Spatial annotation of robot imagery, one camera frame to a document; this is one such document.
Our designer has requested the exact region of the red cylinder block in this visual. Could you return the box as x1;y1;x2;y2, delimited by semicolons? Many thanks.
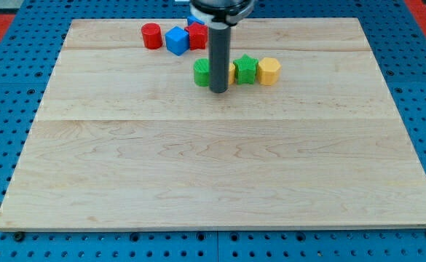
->
141;23;163;49

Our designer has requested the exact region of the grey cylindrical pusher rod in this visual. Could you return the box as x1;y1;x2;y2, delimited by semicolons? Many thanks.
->
208;23;231;93

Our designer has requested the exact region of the small blue block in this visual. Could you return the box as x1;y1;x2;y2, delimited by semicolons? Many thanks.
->
186;15;205;25

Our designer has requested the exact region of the green star block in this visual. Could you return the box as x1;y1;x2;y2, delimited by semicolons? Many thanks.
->
233;54;259;84

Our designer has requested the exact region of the yellow hexagon block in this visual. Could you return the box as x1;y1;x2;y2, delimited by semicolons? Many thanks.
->
256;57;281;86

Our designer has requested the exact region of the red star block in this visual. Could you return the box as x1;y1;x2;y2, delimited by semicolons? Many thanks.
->
184;22;208;50

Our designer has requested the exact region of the green cylinder block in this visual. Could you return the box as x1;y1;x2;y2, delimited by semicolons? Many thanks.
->
193;58;210;87

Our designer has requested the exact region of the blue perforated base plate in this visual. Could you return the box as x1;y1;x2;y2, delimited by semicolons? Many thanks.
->
0;0;426;261

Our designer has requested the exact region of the yellow block behind rod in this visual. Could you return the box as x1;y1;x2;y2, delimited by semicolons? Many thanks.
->
228;63;236;84

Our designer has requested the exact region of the blue cube block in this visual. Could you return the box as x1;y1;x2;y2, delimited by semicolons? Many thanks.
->
165;26;189;56

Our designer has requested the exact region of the wooden board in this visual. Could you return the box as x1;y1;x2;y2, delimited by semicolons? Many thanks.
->
0;18;426;232

